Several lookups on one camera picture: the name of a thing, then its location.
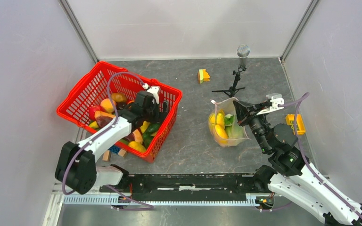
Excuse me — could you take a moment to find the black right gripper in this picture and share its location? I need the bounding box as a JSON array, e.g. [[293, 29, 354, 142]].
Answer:
[[231, 99, 270, 153]]

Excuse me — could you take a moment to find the white radish with leaves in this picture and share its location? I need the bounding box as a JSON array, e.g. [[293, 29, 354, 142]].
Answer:
[[224, 114, 234, 138]]

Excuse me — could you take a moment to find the yellow toy banana bunch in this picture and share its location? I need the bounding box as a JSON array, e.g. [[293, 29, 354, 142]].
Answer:
[[208, 110, 225, 129]]

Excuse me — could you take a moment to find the green toy cabbage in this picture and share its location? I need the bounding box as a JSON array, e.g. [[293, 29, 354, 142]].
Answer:
[[228, 124, 246, 139]]

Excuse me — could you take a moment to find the clear zip top bag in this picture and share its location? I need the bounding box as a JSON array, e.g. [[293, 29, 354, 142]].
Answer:
[[208, 97, 250, 147]]

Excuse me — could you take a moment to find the orange yellow toy mango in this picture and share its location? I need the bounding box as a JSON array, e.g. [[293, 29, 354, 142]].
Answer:
[[214, 124, 228, 146]]

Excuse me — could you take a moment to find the dark green toy cucumber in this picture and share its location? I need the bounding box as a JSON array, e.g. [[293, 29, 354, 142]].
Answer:
[[143, 123, 161, 136]]

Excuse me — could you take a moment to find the red plastic shopping basket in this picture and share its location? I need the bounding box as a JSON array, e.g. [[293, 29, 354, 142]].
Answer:
[[57, 61, 182, 163]]

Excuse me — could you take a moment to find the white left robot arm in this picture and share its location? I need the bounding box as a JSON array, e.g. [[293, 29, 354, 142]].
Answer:
[[55, 86, 165, 194]]

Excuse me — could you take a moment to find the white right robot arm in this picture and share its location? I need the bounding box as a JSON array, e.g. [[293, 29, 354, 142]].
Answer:
[[233, 100, 362, 226]]

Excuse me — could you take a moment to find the black mini tripod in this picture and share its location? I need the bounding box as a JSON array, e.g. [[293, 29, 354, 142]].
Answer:
[[212, 66, 247, 97]]

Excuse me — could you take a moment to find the yellow toy bell pepper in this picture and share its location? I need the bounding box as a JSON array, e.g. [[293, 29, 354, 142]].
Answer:
[[139, 121, 150, 134]]

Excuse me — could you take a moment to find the brown toy potato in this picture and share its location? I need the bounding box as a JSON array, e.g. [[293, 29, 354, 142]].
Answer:
[[111, 93, 127, 103]]

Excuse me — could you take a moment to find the yellow green toy block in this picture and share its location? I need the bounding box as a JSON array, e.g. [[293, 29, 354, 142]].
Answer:
[[197, 69, 210, 84]]

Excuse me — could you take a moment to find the yellow toy crate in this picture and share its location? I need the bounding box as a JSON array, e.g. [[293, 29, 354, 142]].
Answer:
[[285, 114, 306, 135]]

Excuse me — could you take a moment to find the grey microphone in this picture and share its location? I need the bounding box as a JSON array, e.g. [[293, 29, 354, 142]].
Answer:
[[236, 44, 250, 67]]

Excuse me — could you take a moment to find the peach toy fruit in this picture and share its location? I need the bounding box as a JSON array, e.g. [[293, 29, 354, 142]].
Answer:
[[100, 98, 116, 113]]

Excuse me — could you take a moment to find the brown toy meat slice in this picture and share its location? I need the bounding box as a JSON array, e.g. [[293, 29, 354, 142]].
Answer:
[[94, 111, 115, 128]]

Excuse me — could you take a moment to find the wooden toy block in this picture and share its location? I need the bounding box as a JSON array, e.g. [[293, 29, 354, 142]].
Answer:
[[117, 149, 128, 158], [102, 150, 112, 161]]

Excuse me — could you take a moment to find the blue toy block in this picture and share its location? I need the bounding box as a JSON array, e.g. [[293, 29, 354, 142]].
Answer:
[[108, 145, 121, 154]]

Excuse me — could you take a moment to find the red toy apple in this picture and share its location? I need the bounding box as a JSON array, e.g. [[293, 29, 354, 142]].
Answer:
[[87, 105, 104, 121]]

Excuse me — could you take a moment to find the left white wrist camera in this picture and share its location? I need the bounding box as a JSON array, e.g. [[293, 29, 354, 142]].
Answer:
[[142, 83, 161, 104]]

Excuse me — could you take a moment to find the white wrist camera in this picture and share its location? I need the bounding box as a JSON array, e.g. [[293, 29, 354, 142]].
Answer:
[[142, 83, 161, 104], [256, 93, 285, 115]]

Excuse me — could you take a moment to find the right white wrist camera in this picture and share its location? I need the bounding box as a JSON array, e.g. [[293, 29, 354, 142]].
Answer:
[[256, 93, 285, 115]]

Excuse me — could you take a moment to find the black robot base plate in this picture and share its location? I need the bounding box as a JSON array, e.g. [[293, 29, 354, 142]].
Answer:
[[115, 173, 270, 202]]

